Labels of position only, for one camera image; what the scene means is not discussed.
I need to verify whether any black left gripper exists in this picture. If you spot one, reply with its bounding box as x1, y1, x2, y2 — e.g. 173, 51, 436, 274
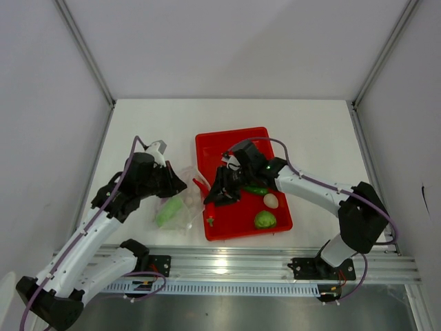
138, 160, 187, 199

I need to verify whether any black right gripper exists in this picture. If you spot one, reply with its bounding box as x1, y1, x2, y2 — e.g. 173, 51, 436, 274
204, 165, 255, 210

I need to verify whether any red chili pepper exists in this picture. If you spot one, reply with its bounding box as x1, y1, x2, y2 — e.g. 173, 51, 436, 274
192, 178, 215, 227

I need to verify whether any light green cucumber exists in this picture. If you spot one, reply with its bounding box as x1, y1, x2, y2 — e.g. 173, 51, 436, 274
155, 197, 183, 227

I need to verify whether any clear dotted zip bag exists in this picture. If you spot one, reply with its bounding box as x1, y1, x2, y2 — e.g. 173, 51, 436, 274
151, 166, 210, 233

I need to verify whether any green chili pepper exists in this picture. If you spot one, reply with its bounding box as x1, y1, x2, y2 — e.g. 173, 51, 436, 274
243, 186, 269, 196

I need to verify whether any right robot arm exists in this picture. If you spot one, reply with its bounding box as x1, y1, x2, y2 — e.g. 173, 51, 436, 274
204, 138, 392, 279

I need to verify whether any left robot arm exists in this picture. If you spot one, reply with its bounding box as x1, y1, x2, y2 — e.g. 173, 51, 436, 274
16, 152, 187, 330

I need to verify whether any red plastic tray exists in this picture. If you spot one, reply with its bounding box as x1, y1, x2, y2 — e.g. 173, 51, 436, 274
195, 127, 293, 241

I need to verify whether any white egg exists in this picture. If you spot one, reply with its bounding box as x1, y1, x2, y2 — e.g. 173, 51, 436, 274
263, 193, 279, 209

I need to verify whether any green custard apple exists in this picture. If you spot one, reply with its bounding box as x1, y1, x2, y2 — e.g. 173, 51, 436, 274
254, 210, 277, 230

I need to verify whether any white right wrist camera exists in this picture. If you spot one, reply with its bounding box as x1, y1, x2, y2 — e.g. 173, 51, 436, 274
222, 153, 240, 170

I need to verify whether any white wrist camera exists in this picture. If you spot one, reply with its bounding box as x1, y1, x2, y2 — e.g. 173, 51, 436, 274
222, 153, 240, 170
145, 140, 167, 166

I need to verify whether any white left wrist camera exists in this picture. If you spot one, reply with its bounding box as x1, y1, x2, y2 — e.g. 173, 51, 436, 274
145, 140, 167, 166

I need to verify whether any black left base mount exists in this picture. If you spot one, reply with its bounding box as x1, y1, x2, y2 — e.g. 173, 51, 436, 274
147, 255, 172, 277

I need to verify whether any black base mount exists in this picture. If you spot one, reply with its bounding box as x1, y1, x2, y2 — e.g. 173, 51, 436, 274
287, 257, 356, 281
147, 255, 172, 277

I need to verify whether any white slotted cable duct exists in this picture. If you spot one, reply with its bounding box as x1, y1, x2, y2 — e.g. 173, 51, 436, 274
101, 279, 320, 297

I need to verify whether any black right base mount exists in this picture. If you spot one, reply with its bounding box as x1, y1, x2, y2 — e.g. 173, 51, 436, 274
287, 257, 356, 281

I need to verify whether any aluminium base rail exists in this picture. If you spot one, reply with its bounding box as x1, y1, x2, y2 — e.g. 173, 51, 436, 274
150, 246, 422, 285

